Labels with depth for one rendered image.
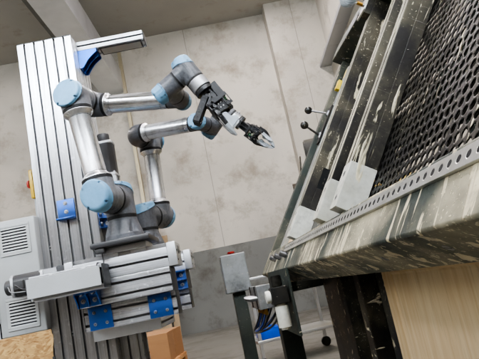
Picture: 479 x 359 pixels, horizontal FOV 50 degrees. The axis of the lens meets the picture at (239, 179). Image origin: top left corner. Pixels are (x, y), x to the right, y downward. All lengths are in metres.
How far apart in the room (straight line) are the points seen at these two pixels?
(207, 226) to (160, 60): 3.91
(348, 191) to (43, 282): 1.15
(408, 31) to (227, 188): 9.64
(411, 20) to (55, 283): 1.43
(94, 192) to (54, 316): 0.61
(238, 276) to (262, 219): 8.43
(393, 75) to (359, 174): 0.29
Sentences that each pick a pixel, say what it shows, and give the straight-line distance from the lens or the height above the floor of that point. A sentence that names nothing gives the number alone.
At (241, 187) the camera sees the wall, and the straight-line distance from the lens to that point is 10.96.
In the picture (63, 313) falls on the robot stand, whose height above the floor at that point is 0.81.
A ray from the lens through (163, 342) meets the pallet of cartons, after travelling 5.74.
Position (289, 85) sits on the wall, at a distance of 11.17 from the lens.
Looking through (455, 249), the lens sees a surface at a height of 0.77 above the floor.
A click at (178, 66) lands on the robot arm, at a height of 1.60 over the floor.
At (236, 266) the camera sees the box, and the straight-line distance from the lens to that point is 2.46.
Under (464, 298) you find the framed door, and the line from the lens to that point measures 1.25.
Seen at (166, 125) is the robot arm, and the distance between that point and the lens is 2.53.
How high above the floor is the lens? 0.79
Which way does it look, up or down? 11 degrees up
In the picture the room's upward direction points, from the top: 12 degrees counter-clockwise
